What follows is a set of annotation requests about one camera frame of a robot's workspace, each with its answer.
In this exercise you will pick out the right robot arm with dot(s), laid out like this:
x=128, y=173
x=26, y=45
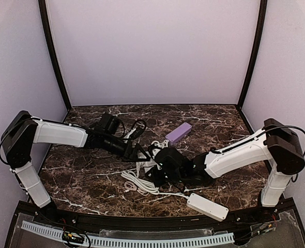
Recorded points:
x=275, y=142

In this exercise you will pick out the white cube socket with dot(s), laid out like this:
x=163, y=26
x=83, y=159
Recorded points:
x=146, y=164

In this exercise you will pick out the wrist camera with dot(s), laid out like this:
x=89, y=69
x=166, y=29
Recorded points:
x=169, y=158
x=109, y=123

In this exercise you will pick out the black front table rail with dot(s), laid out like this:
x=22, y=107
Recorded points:
x=94, y=223

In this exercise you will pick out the white plug with cable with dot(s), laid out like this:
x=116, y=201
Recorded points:
x=143, y=187

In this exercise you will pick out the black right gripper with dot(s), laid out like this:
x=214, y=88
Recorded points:
x=157, y=175

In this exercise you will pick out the left black frame post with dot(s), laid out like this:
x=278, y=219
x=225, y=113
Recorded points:
x=46, y=25

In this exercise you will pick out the white power strip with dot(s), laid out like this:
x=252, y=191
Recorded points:
x=207, y=207

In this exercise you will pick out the white slotted cable duct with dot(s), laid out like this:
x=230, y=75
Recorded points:
x=117, y=238

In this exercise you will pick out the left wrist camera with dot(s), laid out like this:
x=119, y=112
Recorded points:
x=109, y=123

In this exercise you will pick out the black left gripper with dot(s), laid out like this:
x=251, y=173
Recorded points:
x=129, y=151

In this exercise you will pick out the purple power strip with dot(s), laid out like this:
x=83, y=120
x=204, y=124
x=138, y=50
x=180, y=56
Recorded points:
x=177, y=134

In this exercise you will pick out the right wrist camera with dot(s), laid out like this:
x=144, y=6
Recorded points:
x=169, y=158

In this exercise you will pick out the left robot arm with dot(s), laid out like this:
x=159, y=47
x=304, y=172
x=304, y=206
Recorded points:
x=26, y=130

